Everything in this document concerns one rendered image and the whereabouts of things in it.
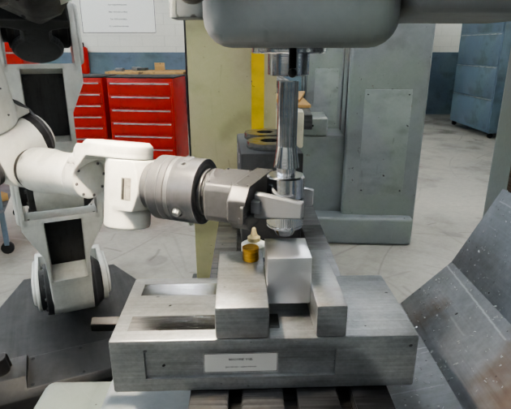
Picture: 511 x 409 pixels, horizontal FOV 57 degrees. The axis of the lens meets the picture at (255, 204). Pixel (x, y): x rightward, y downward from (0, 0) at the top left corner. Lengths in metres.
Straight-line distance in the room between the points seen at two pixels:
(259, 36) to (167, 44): 9.23
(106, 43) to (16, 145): 9.13
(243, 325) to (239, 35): 0.30
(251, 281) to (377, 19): 0.32
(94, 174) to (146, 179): 0.14
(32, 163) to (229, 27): 0.44
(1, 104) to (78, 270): 0.61
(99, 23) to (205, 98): 7.76
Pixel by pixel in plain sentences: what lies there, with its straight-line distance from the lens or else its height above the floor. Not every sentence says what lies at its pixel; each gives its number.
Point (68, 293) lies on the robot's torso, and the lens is 1.34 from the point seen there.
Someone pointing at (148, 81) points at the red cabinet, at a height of 0.96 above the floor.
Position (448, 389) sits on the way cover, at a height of 0.88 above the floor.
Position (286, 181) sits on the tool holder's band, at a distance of 0.56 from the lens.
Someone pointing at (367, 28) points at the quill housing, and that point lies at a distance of 0.47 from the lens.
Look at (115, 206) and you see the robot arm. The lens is 0.66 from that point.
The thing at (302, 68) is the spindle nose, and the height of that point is 1.29.
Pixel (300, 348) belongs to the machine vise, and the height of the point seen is 0.99.
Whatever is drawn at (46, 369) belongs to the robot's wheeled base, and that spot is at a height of 0.59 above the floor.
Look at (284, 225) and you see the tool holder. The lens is 0.58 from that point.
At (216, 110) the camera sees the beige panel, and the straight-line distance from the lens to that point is 2.30.
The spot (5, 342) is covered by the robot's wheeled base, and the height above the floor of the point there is 0.57.
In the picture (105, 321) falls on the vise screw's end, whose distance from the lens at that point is 0.63.
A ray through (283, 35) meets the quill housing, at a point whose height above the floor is 1.32.
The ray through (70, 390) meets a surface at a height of 0.73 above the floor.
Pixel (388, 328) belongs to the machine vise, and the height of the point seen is 1.00.
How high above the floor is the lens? 1.31
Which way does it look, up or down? 19 degrees down
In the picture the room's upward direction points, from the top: straight up
